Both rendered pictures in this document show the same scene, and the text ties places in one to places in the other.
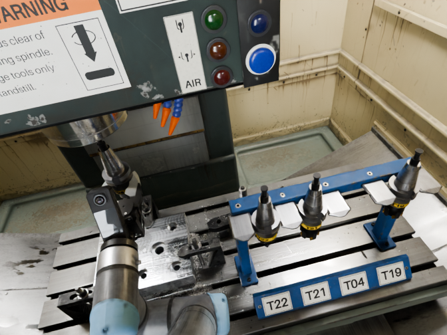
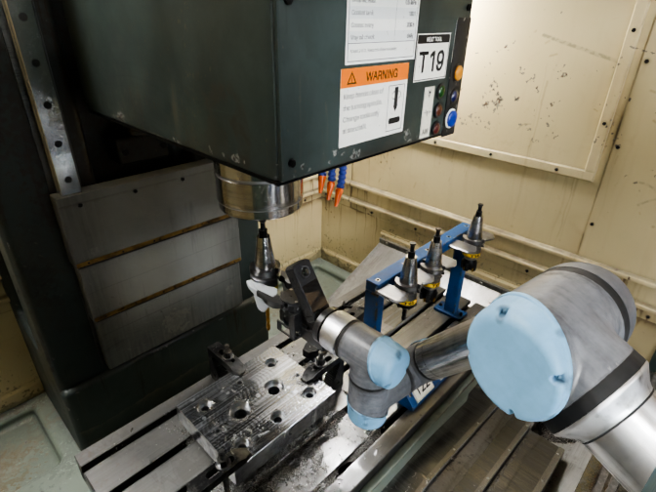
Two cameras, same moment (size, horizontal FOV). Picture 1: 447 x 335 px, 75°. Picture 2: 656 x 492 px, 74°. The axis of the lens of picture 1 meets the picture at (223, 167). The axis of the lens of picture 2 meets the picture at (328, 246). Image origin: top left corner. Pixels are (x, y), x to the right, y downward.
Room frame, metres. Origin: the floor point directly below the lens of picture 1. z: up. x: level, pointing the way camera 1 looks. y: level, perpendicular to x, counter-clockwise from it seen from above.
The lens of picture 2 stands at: (-0.14, 0.66, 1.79)
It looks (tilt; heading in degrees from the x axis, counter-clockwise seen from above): 28 degrees down; 318
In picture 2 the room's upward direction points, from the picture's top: 1 degrees clockwise
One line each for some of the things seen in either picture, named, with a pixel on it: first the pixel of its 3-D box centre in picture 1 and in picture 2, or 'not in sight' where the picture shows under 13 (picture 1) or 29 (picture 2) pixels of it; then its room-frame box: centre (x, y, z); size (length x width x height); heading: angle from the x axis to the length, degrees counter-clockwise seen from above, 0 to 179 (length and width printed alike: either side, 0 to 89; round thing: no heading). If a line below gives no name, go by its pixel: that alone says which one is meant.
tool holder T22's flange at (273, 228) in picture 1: (265, 221); (407, 284); (0.38, -0.07, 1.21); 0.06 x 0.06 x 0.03
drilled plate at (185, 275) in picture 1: (145, 256); (258, 405); (0.50, 0.29, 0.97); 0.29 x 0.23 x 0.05; 94
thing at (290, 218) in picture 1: (289, 215); (420, 276); (0.38, -0.13, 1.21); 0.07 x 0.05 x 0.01; 4
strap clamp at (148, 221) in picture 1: (149, 215); (227, 365); (0.65, 0.28, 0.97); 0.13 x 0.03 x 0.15; 4
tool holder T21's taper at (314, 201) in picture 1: (314, 197); (434, 252); (0.39, -0.18, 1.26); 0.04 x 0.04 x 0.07
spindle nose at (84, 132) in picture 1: (74, 96); (259, 174); (0.51, 0.25, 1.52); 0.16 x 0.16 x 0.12
